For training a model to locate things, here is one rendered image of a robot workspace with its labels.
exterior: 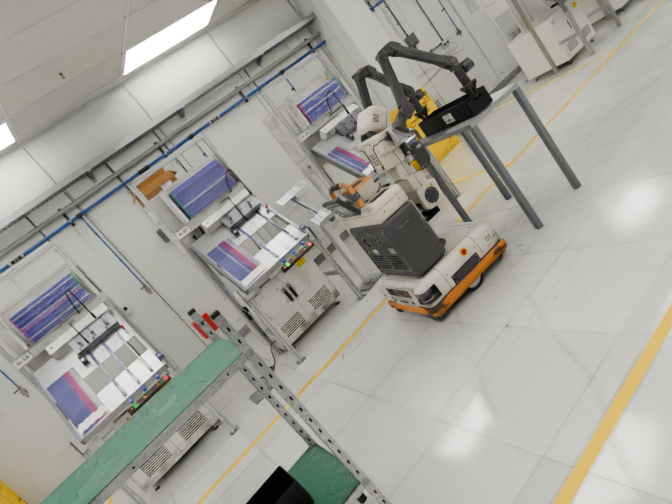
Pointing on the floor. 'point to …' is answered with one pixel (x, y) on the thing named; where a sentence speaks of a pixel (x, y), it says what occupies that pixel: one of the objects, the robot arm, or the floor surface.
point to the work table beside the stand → (496, 154)
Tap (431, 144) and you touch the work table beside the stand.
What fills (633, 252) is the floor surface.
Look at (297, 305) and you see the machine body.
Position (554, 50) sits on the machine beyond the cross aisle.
